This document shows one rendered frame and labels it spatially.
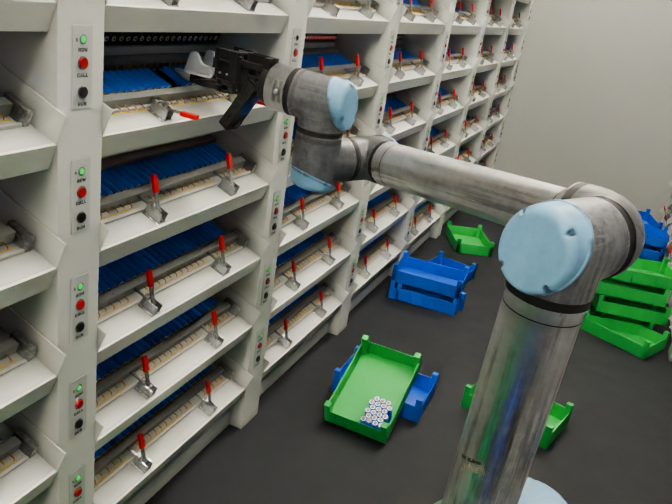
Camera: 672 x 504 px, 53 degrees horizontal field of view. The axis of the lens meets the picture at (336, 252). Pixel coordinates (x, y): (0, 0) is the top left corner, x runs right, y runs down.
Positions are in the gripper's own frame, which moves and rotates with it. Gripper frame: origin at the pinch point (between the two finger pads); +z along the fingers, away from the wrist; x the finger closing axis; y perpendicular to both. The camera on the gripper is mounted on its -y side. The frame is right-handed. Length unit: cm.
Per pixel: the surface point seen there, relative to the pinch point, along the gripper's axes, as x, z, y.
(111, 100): 26.2, -3.8, -2.2
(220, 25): -0.7, -6.6, 10.8
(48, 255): 43, -7, -25
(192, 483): -1, -13, -101
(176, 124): 13.2, -8.1, -6.9
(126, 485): 22, -10, -86
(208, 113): 1.5, -7.4, -6.3
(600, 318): -179, -103, -94
